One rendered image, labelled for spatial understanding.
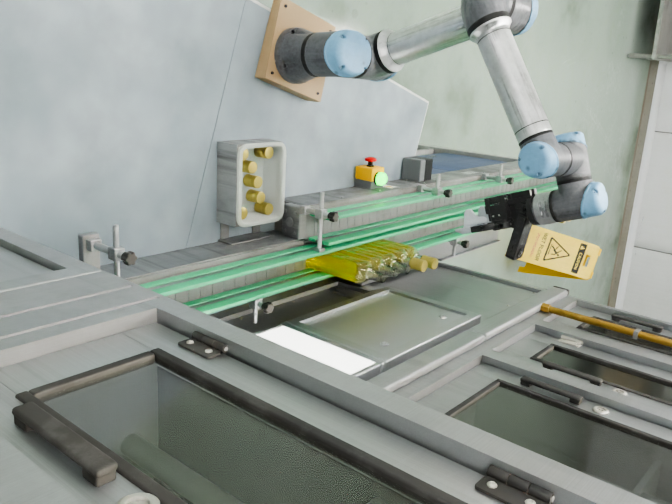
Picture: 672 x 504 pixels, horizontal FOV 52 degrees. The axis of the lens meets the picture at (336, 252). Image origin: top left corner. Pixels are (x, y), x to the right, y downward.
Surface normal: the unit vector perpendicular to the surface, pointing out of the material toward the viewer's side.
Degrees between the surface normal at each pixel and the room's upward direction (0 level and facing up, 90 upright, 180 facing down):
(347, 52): 11
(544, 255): 76
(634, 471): 90
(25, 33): 0
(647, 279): 90
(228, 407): 90
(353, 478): 90
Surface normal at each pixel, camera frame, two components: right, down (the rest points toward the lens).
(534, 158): -0.68, 0.12
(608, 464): 0.06, -0.96
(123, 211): 0.76, 0.22
